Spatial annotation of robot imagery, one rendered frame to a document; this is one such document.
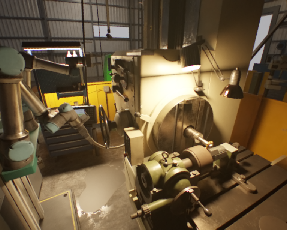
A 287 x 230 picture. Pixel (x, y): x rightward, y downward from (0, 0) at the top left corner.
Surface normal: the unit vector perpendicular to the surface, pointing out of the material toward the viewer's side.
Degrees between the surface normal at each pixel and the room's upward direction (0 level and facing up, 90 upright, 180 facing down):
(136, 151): 90
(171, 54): 90
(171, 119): 90
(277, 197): 0
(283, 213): 0
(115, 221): 0
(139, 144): 90
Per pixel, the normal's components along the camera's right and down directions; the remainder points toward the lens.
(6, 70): 0.83, 0.10
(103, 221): 0.00, -0.92
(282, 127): -0.91, 0.16
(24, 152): 0.80, 0.35
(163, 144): 0.41, 0.36
